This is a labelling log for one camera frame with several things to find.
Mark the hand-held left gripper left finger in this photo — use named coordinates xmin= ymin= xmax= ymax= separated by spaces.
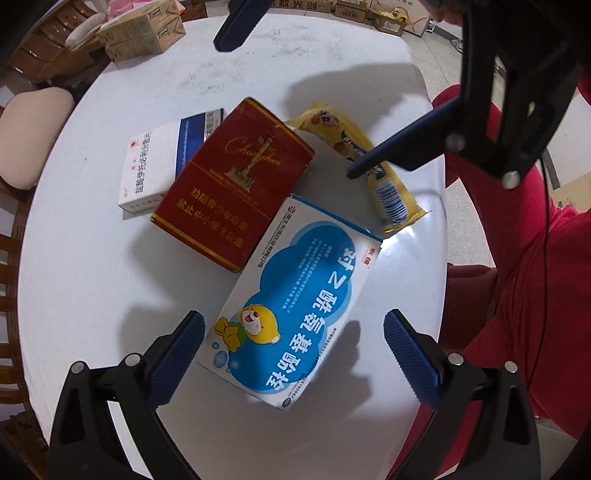
xmin=46 ymin=310 xmax=206 ymax=480

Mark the red cigarette box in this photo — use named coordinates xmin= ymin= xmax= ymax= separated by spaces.
xmin=150 ymin=97 xmax=316 ymax=273

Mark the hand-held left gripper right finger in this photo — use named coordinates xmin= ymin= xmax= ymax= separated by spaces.
xmin=383 ymin=309 xmax=541 ymax=480

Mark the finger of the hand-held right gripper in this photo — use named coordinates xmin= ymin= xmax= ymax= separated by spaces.
xmin=213 ymin=0 xmax=273 ymax=52
xmin=346 ymin=98 xmax=467 ymax=181

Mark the beige cushion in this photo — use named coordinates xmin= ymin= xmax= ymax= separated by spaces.
xmin=0 ymin=87 xmax=75 ymax=190

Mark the person in red clothes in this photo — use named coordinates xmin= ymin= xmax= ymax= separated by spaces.
xmin=406 ymin=85 xmax=591 ymax=480

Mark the wooden armchair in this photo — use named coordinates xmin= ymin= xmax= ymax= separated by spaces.
xmin=7 ymin=0 xmax=116 ymax=88

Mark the white blue striped medicine box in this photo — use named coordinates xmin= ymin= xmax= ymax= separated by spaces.
xmin=117 ymin=108 xmax=227 ymax=214

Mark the grey white pillow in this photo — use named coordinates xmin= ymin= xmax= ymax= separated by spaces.
xmin=65 ymin=11 xmax=109 ymax=49

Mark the row of cardboard boxes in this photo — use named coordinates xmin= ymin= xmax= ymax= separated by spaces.
xmin=268 ymin=0 xmax=437 ymax=38

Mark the yellow snack wrapper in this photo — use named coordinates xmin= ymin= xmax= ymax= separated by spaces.
xmin=284 ymin=102 xmax=432 ymax=239

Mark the kraft paper carton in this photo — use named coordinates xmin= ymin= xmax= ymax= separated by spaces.
xmin=99 ymin=0 xmax=187 ymax=63

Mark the pink plastic bag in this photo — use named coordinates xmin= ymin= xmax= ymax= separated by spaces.
xmin=105 ymin=0 xmax=160 ymax=23

